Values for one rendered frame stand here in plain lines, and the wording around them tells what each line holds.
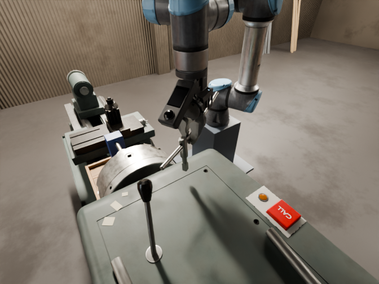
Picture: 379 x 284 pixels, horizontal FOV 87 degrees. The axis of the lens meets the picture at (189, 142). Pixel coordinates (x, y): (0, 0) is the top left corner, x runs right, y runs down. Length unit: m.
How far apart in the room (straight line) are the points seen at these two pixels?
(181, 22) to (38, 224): 2.21
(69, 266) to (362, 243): 2.41
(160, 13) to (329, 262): 0.68
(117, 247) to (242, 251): 0.28
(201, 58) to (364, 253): 2.14
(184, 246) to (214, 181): 0.21
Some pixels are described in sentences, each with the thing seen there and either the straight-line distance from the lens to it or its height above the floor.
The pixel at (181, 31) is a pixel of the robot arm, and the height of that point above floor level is 1.65.
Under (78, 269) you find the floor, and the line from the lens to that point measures 2.00.
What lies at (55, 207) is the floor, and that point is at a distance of 2.43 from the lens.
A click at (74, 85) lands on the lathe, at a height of 1.13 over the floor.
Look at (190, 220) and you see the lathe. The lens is 0.54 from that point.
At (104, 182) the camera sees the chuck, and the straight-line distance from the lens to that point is 0.76.
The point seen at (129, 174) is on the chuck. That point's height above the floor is 1.23.
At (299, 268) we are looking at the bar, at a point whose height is 1.27.
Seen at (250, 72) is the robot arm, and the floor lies 1.42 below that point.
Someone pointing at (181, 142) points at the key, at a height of 1.40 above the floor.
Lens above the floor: 1.72
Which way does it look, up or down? 39 degrees down
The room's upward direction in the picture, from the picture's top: straight up
